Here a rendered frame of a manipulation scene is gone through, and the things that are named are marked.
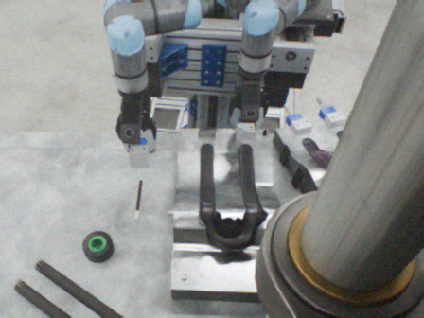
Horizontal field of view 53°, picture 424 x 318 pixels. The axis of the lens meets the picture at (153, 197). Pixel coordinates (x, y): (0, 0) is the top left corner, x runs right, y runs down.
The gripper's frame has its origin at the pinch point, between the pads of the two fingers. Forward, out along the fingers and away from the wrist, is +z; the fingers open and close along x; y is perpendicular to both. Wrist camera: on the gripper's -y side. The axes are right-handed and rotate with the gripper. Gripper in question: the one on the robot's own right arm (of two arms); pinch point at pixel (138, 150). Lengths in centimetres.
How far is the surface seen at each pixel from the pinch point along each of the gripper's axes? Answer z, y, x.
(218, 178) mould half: 6.7, -4.0, -21.4
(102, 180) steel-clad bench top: 15.0, 1.1, 12.6
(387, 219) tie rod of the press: -67, -65, -24
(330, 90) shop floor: 95, 139, -98
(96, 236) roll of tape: 11.5, -20.5, 10.6
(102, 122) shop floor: 95, 109, 42
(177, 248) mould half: 8.7, -24.9, -11.2
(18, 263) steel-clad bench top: 14.9, -27.7, 31.1
